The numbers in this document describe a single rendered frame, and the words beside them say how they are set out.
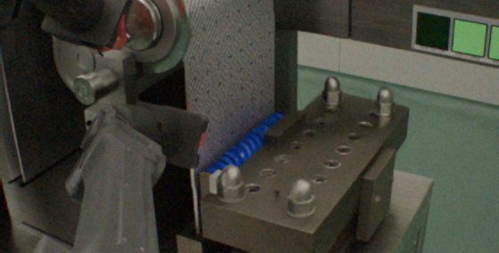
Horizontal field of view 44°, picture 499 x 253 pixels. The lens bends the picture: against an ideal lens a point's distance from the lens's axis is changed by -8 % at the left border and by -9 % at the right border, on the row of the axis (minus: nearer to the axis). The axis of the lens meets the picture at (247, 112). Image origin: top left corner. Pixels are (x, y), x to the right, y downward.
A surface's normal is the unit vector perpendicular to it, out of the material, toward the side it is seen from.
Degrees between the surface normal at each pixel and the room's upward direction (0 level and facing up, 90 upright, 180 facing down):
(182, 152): 61
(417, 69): 90
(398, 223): 0
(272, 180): 0
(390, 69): 90
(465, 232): 0
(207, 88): 91
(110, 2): 49
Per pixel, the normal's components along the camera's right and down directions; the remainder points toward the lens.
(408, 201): -0.02, -0.90
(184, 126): -0.43, -0.09
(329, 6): -0.50, 0.38
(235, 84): 0.87, 0.21
